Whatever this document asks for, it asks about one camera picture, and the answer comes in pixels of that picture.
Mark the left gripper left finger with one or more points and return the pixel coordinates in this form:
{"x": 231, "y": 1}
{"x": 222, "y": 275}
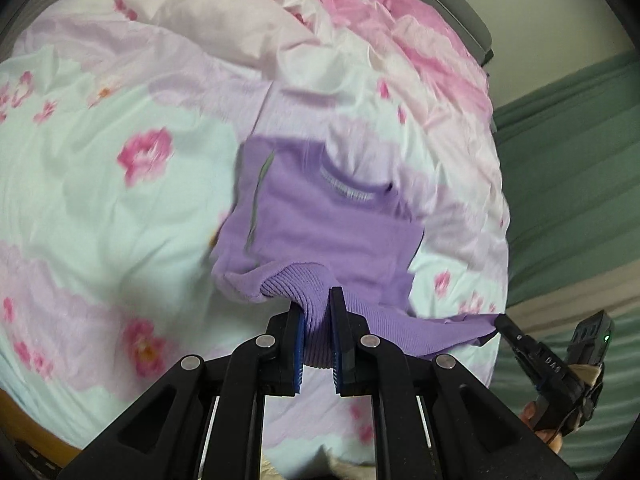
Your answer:
{"x": 203, "y": 418}

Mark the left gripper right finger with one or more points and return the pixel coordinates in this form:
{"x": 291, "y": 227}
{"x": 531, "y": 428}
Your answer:
{"x": 432, "y": 419}

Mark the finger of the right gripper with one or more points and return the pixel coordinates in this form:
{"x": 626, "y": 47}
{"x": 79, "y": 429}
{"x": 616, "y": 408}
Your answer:
{"x": 514, "y": 337}

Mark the purple sweatshirt green print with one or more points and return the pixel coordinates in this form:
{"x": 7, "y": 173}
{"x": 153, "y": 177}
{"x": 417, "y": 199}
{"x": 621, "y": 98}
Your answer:
{"x": 300, "y": 227}

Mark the person's right hand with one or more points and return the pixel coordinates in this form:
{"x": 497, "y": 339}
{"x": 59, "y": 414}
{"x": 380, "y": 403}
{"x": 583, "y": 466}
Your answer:
{"x": 551, "y": 439}

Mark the green curtain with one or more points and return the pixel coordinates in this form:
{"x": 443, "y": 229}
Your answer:
{"x": 570, "y": 162}

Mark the pink floral duvet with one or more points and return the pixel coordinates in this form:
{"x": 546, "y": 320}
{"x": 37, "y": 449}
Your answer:
{"x": 122, "y": 123}

